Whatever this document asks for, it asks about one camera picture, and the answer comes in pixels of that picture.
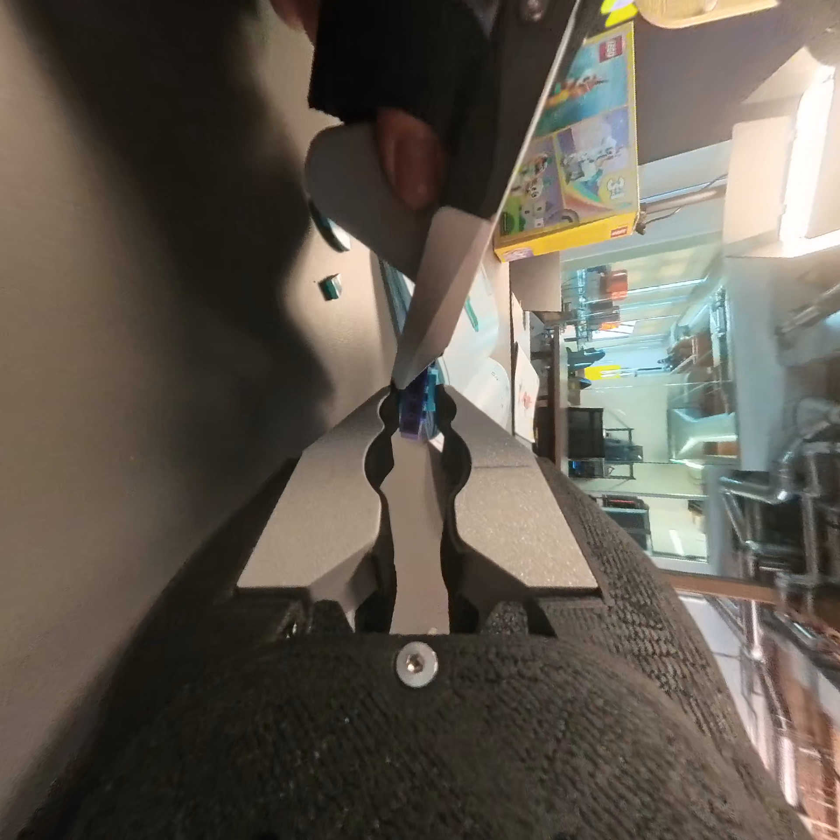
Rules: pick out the yellow lego set box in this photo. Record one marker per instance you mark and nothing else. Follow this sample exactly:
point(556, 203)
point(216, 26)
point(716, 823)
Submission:
point(577, 151)

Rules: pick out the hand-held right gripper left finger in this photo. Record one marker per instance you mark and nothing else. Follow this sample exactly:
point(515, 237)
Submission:
point(315, 525)

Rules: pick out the white paper sheet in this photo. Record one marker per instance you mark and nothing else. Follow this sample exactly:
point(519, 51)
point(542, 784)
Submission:
point(525, 394)

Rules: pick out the black monitor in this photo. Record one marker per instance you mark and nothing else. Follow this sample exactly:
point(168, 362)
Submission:
point(585, 431)

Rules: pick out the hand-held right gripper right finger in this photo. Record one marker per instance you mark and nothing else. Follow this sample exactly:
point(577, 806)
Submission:
point(518, 525)

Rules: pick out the blue purple green lego assembly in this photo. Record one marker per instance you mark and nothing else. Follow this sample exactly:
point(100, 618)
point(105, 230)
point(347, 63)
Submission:
point(417, 407)

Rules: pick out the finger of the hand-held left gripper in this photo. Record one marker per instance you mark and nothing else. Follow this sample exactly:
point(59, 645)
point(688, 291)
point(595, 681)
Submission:
point(443, 282)

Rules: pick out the lego instruction booklet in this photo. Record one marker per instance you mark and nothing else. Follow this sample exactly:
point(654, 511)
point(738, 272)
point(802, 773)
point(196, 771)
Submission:
point(485, 341)

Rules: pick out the small teal square lego piece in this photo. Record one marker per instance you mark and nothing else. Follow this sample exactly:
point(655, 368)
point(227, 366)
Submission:
point(331, 287)

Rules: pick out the cream round container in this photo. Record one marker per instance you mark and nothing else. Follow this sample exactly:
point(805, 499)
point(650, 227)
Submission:
point(695, 10)

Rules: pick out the person's left hand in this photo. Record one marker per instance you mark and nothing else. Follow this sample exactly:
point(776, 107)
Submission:
point(407, 164)

